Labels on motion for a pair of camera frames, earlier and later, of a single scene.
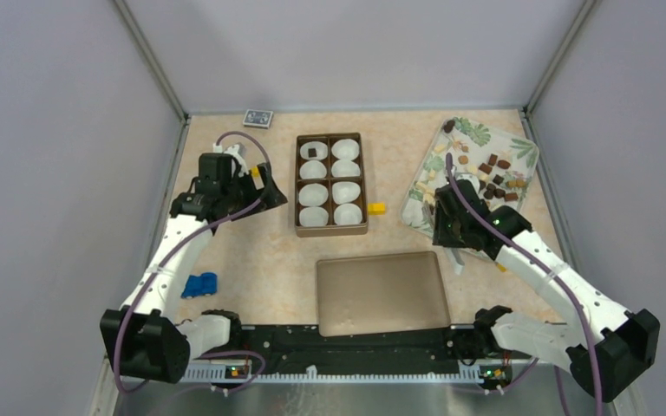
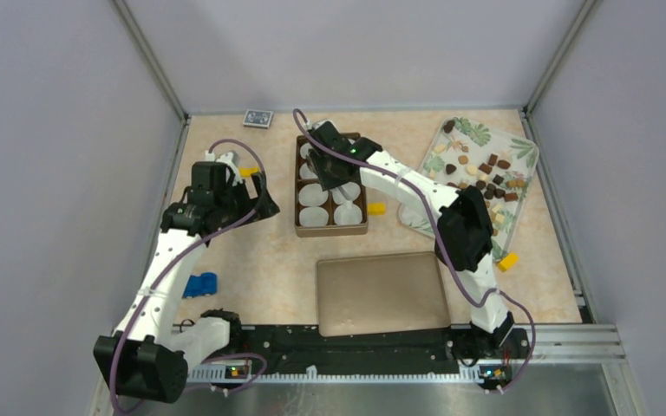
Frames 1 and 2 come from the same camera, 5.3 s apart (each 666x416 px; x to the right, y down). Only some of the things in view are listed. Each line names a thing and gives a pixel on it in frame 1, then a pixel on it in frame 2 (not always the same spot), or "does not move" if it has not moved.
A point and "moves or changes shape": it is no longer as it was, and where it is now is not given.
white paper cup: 313,217 does not move
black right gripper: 440,236 -> 327,184
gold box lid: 370,294 does not move
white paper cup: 313,195 does not move
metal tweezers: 457,258 moves or changes shape
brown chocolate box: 329,185 does not move
